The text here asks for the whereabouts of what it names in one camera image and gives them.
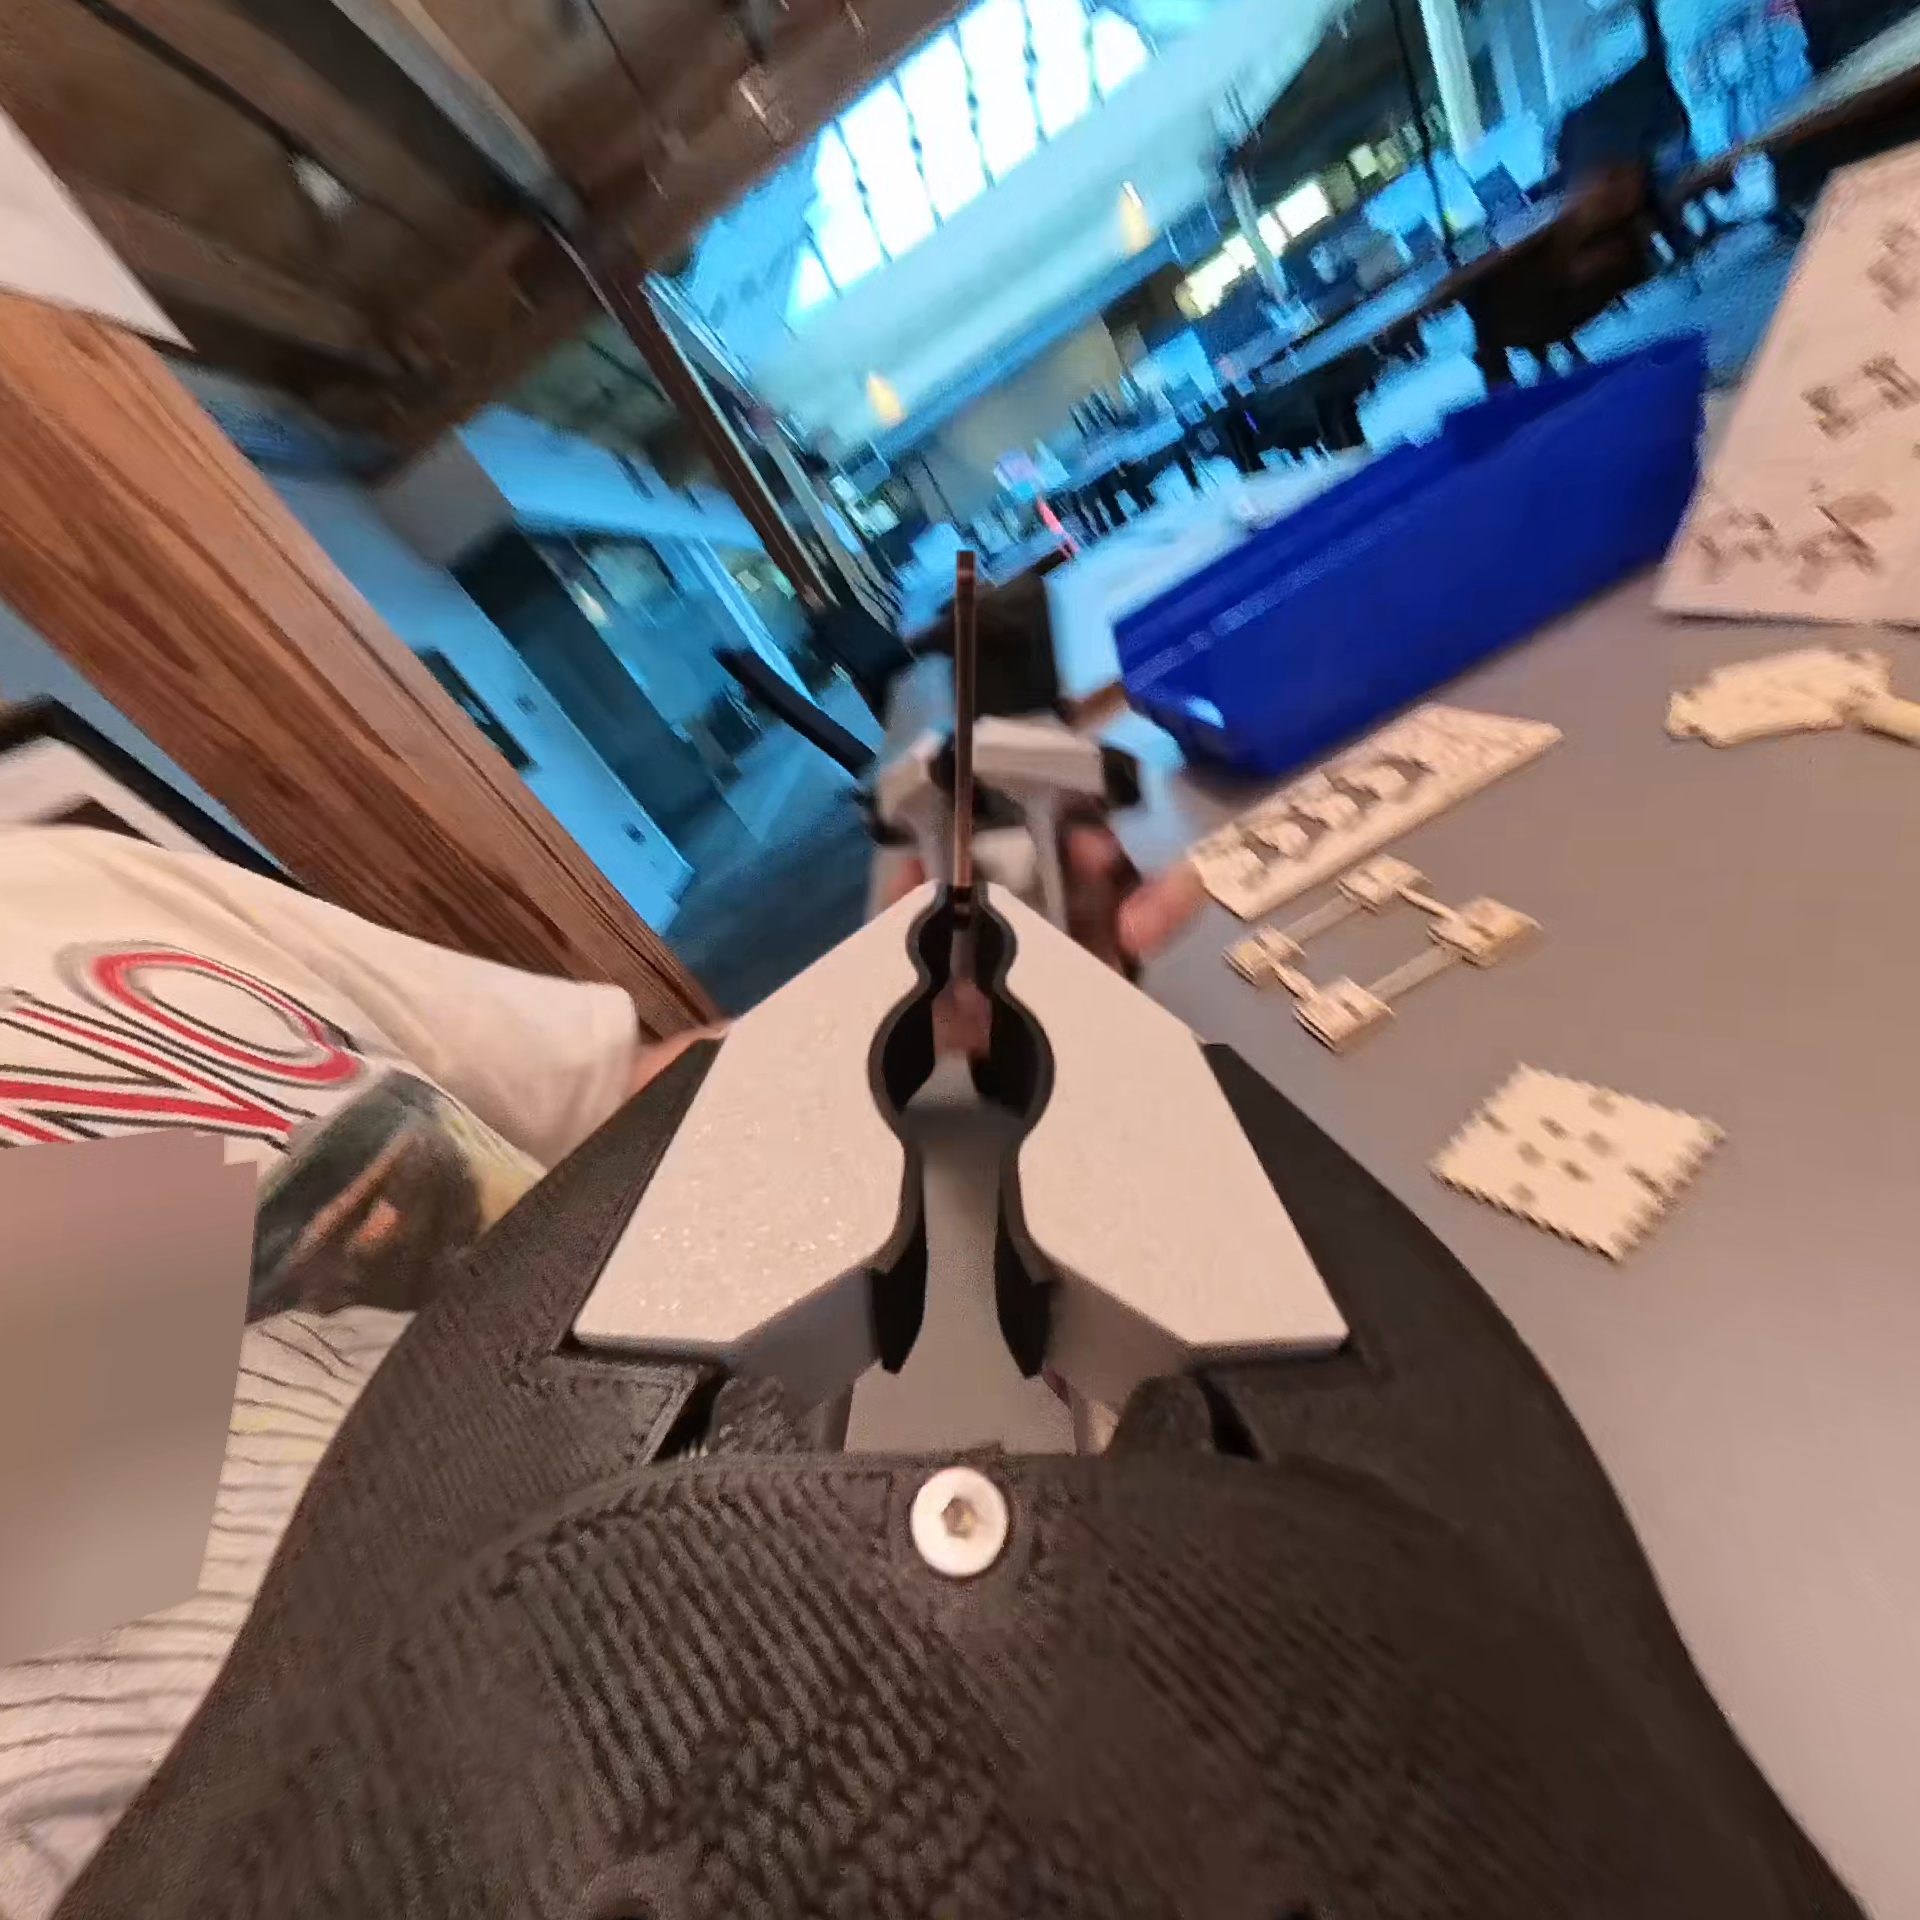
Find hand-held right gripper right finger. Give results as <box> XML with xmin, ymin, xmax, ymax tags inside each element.
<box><xmin>969</xmin><ymin>884</ymin><xmax>1354</xmax><ymax>1415</ymax></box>

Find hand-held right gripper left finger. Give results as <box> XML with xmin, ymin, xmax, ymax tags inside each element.
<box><xmin>575</xmin><ymin>882</ymin><xmax>965</xmax><ymax>1409</ymax></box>

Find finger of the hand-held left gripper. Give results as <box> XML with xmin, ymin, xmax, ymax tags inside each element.
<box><xmin>873</xmin><ymin>662</ymin><xmax>962</xmax><ymax>889</ymax></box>
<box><xmin>1050</xmin><ymin>719</ymin><xmax>1146</xmax><ymax>818</ymax></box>

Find wooden lattice arch piece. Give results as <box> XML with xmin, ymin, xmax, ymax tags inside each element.
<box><xmin>948</xmin><ymin>548</ymin><xmax>980</xmax><ymax>911</ymax></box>

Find person's left forearm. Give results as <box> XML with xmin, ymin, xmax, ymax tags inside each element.
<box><xmin>627</xmin><ymin>1019</ymin><xmax>736</xmax><ymax>1100</ymax></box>

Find grey desk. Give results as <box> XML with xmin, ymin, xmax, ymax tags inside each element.
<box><xmin>1132</xmin><ymin>375</ymin><xmax>1920</xmax><ymax>1920</ymax></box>

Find person's left hand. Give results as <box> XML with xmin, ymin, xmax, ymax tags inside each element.
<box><xmin>1058</xmin><ymin>818</ymin><xmax>1208</xmax><ymax>982</ymax></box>

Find wooden arch cutout sheet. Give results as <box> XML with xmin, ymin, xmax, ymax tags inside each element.
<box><xmin>1192</xmin><ymin>705</ymin><xmax>1565</xmax><ymax>922</ymax></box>

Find square wooden platform with holes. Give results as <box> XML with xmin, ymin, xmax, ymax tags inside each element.
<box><xmin>1429</xmin><ymin>1064</ymin><xmax>1728</xmax><ymax>1264</ymax></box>

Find person's printed white shirt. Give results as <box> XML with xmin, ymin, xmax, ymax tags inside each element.
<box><xmin>0</xmin><ymin>823</ymin><xmax>648</xmax><ymax>1883</ymax></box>

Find blue plastic bin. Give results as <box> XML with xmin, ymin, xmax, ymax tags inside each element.
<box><xmin>1113</xmin><ymin>335</ymin><xmax>1712</xmax><ymax>782</ymax></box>

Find wooden partition panel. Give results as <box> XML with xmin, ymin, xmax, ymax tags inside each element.
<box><xmin>0</xmin><ymin>294</ymin><xmax>724</xmax><ymax>1041</ymax></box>

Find cross-shaped wooden platform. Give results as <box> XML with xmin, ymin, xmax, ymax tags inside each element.
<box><xmin>1664</xmin><ymin>646</ymin><xmax>1896</xmax><ymax>750</ymax></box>

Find paper instruction sheet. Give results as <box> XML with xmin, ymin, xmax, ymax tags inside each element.
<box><xmin>1655</xmin><ymin>153</ymin><xmax>1920</xmax><ymax>626</ymax></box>

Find white paper sheet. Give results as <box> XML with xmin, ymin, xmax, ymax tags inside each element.
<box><xmin>0</xmin><ymin>112</ymin><xmax>195</xmax><ymax>356</ymax></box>

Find wooden four-square frame piece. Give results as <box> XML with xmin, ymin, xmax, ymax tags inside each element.
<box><xmin>1224</xmin><ymin>856</ymin><xmax>1543</xmax><ymax>1057</ymax></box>

